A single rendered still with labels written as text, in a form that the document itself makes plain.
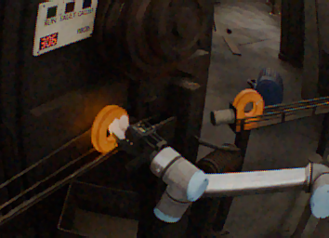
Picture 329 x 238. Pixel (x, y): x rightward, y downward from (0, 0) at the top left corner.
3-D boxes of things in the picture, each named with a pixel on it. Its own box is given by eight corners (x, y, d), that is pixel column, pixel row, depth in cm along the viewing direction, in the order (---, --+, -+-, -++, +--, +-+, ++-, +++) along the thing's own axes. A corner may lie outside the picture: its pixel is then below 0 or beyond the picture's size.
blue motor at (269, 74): (249, 112, 356) (254, 74, 342) (256, 90, 406) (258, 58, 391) (280, 121, 349) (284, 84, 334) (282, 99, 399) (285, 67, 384)
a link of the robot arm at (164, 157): (175, 172, 141) (155, 183, 133) (164, 163, 142) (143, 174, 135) (185, 151, 136) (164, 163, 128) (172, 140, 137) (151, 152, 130)
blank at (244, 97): (241, 129, 189) (243, 133, 186) (226, 102, 181) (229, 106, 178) (265, 108, 189) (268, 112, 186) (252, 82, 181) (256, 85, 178)
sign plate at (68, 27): (32, 55, 116) (39, 4, 109) (87, 35, 135) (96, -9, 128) (35, 56, 115) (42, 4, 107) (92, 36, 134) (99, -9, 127)
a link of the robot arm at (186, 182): (186, 207, 129) (201, 184, 124) (154, 184, 134) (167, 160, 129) (202, 197, 136) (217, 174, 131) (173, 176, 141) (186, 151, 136)
